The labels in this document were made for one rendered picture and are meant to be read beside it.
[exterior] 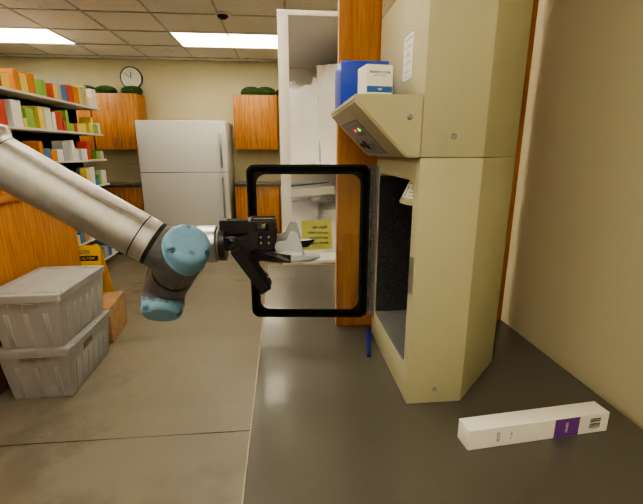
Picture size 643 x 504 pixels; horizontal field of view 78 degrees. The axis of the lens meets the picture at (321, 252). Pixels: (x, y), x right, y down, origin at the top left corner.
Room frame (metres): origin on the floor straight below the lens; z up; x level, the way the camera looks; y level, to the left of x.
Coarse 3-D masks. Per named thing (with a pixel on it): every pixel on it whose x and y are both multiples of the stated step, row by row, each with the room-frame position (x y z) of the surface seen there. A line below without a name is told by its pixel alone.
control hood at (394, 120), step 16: (352, 96) 0.71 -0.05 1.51; (368, 96) 0.68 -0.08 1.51; (384, 96) 0.68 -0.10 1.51; (400, 96) 0.68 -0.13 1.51; (416, 96) 0.69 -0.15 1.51; (336, 112) 0.90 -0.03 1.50; (352, 112) 0.76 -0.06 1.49; (368, 112) 0.68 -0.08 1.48; (384, 112) 0.68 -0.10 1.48; (400, 112) 0.68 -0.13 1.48; (416, 112) 0.69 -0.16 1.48; (368, 128) 0.75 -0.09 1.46; (384, 128) 0.68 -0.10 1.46; (400, 128) 0.68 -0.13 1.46; (416, 128) 0.69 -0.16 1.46; (384, 144) 0.74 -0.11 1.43; (400, 144) 0.68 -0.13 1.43; (416, 144) 0.69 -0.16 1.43
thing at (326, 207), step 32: (256, 192) 1.00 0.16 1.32; (288, 192) 0.99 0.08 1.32; (320, 192) 0.99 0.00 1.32; (352, 192) 0.99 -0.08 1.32; (320, 224) 0.99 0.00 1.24; (352, 224) 0.99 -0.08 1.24; (320, 256) 0.99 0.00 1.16; (352, 256) 0.99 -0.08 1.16; (288, 288) 0.99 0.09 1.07; (320, 288) 0.99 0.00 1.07; (352, 288) 0.99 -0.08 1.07
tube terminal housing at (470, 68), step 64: (448, 0) 0.69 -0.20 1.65; (512, 0) 0.75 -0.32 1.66; (448, 64) 0.69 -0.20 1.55; (512, 64) 0.78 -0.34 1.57; (448, 128) 0.69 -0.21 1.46; (512, 128) 0.81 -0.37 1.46; (448, 192) 0.69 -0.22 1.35; (448, 256) 0.69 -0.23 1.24; (448, 320) 0.69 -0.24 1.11; (448, 384) 0.70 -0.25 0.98
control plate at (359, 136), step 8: (344, 128) 0.96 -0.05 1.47; (352, 128) 0.87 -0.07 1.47; (360, 128) 0.80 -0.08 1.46; (352, 136) 0.95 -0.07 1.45; (360, 136) 0.87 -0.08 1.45; (368, 136) 0.80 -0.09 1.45; (376, 144) 0.80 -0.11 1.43; (368, 152) 0.94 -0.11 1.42; (376, 152) 0.86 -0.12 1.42; (384, 152) 0.79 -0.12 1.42
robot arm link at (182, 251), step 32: (0, 128) 0.61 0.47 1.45; (0, 160) 0.58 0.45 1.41; (32, 160) 0.60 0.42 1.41; (32, 192) 0.58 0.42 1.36; (64, 192) 0.59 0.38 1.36; (96, 192) 0.61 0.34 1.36; (96, 224) 0.59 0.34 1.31; (128, 224) 0.61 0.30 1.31; (160, 224) 0.64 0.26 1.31; (160, 256) 0.61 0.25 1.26; (192, 256) 0.60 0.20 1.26
